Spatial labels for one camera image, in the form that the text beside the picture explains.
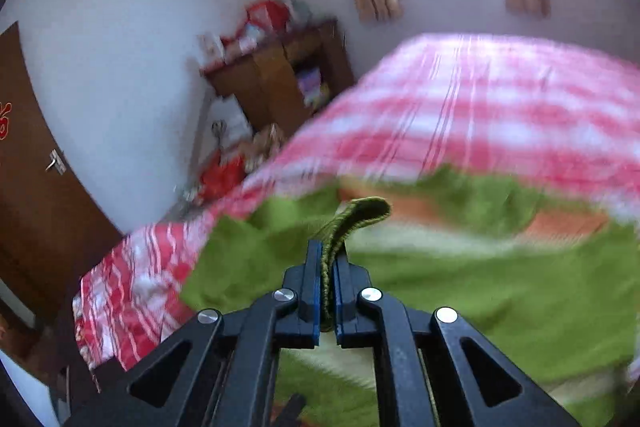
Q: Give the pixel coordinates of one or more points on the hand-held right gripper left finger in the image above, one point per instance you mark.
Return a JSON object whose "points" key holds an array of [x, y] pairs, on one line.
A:
{"points": [[314, 292]]}

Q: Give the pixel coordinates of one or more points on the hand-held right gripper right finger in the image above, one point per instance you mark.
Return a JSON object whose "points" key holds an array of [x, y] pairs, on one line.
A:
{"points": [[341, 304]]}

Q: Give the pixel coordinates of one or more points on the green sweater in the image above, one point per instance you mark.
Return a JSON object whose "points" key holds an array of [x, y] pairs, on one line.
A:
{"points": [[500, 307]]}

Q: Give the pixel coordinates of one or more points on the red plastic bag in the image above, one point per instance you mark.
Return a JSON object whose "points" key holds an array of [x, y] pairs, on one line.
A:
{"points": [[222, 179]]}

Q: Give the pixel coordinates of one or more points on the beige bag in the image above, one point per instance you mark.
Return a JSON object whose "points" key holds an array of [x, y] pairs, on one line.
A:
{"points": [[265, 147]]}

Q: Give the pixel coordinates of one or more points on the white paper bag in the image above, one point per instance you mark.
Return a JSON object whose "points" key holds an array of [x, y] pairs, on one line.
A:
{"points": [[227, 117]]}

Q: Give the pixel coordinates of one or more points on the brown wooden desk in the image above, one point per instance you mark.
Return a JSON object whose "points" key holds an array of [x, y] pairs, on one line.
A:
{"points": [[270, 82]]}

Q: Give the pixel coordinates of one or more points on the red plaid bedsheet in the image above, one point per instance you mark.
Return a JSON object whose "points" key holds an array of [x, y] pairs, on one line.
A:
{"points": [[475, 107]]}

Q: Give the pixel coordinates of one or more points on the red gift bag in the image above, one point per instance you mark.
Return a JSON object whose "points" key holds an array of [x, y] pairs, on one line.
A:
{"points": [[267, 14]]}

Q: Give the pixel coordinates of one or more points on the brown wooden door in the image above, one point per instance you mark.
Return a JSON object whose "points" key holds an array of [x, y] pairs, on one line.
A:
{"points": [[40, 207]]}

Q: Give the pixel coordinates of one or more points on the red door sticker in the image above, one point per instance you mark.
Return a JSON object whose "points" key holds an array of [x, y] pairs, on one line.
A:
{"points": [[4, 122]]}

